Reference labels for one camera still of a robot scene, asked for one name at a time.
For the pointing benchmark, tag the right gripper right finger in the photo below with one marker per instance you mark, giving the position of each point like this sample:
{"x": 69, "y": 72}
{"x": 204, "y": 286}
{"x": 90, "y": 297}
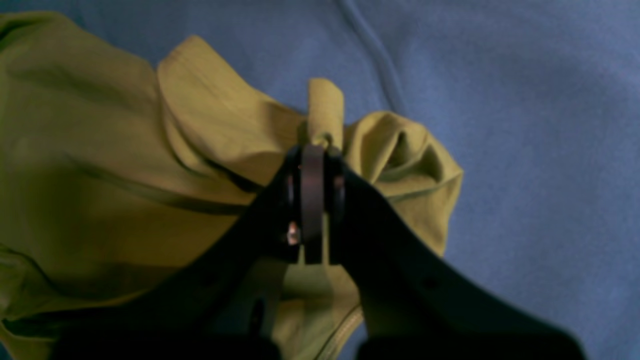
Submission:
{"x": 416, "y": 306}

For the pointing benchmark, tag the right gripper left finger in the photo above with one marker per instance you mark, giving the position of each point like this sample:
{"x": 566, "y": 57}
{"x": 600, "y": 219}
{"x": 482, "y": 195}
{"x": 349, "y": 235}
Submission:
{"x": 222, "y": 306}

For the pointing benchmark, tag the olive green t-shirt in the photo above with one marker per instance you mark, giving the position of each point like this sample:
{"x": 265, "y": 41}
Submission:
{"x": 114, "y": 175}

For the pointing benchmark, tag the blue table cloth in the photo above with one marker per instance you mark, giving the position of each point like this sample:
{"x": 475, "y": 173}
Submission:
{"x": 537, "y": 100}

